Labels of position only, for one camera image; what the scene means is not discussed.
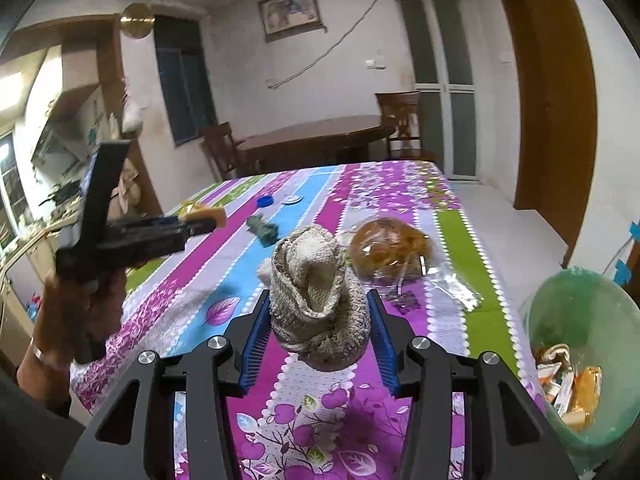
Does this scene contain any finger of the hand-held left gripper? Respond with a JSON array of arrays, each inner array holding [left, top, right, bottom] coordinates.
[[142, 214, 201, 242]]

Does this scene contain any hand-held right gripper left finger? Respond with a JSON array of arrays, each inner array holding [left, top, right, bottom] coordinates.
[[60, 287, 273, 480]]

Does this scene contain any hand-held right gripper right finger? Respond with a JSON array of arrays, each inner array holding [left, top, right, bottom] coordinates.
[[366, 287, 581, 480]]

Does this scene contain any tan block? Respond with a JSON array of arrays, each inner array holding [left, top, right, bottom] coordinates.
[[187, 209, 228, 234]]

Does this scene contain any beige knitted cloth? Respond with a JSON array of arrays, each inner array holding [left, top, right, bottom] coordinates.
[[257, 225, 372, 372]]

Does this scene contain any green trash bin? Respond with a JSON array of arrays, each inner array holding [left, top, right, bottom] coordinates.
[[520, 267, 628, 476]]

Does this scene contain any person's left forearm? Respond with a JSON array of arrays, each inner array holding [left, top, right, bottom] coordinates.
[[0, 340, 86, 480]]

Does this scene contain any person's left hand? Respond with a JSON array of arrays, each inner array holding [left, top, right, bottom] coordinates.
[[32, 260, 129, 367]]

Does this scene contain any beige sack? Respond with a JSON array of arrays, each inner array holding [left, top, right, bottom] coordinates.
[[111, 157, 143, 221]]

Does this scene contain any small clear packet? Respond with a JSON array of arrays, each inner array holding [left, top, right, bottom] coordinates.
[[385, 287, 423, 311]]

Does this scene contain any floral striped tablecloth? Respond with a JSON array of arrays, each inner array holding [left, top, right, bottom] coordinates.
[[70, 160, 551, 480]]

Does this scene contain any range hood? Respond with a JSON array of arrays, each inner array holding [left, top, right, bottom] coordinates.
[[31, 127, 88, 173]]

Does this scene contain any green crumpled wrapper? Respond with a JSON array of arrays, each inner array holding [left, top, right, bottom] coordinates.
[[246, 214, 280, 247]]

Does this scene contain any kitchen counter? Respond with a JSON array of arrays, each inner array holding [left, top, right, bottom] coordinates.
[[0, 210, 83, 281]]

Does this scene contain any wooden chair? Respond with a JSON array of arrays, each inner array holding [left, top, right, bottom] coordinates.
[[375, 91, 438, 163], [200, 121, 266, 181]]

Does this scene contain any white hanging bag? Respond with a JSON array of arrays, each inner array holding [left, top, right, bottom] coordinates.
[[121, 97, 151, 131]]

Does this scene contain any bread in clear bag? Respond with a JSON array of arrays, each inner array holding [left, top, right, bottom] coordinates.
[[340, 217, 486, 313]]

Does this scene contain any dark window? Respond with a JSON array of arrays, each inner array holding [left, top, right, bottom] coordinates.
[[152, 14, 218, 147]]

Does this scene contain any wooden dining table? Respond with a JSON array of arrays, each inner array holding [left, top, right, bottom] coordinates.
[[235, 114, 396, 171]]

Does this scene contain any heap of discarded packets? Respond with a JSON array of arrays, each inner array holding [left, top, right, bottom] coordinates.
[[532, 342, 603, 433]]

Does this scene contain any glass double door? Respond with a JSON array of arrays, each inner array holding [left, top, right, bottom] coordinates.
[[394, 0, 483, 181]]

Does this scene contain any wooden door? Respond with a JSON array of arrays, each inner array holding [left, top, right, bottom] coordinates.
[[490, 0, 599, 268]]

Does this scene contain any wooden wall cabinet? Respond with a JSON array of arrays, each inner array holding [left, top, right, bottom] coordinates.
[[47, 25, 116, 121]]

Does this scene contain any silver bracelet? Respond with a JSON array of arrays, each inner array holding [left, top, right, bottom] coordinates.
[[27, 337, 53, 367]]

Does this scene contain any gold wall clock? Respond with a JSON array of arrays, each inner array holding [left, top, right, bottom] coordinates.
[[120, 2, 155, 38]]

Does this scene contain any wall cable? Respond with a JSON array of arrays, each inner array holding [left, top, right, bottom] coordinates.
[[267, 0, 393, 88]]

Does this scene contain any framed wall picture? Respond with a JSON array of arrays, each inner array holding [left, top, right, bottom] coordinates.
[[257, 0, 321, 43]]

